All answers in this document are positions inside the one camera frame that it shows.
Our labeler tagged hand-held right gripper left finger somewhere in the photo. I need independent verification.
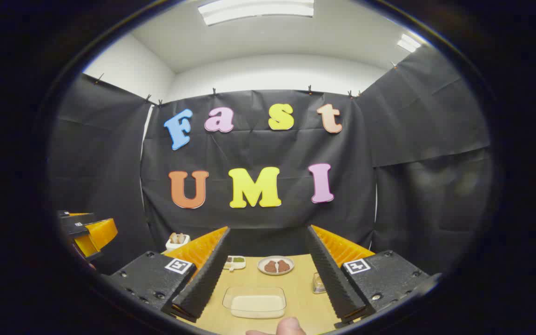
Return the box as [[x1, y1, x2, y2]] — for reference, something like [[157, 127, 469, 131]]
[[102, 226, 231, 322]]

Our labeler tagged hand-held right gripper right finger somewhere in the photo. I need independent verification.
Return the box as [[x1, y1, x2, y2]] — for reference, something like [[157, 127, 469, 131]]
[[305, 225, 441, 325]]

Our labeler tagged white divided bean dish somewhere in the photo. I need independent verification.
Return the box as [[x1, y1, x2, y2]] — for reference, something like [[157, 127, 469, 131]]
[[223, 255, 247, 272]]

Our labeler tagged clear plastic tray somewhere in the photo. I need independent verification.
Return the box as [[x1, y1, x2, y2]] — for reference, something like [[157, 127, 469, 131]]
[[222, 286, 288, 320]]

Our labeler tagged white toaster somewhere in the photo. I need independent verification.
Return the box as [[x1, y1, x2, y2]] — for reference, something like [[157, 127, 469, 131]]
[[165, 233, 191, 252]]

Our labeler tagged white round plate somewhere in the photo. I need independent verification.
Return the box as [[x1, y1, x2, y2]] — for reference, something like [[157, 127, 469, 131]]
[[257, 255, 295, 276]]

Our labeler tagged black backdrop cloth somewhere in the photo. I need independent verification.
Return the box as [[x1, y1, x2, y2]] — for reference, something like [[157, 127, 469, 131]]
[[47, 44, 494, 275]]

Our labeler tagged small ceiling light panel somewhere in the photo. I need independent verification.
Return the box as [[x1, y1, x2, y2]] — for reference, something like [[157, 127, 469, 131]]
[[397, 33, 422, 53]]

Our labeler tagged long ceiling light panel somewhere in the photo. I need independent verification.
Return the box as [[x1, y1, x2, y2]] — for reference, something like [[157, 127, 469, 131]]
[[198, 0, 315, 27]]

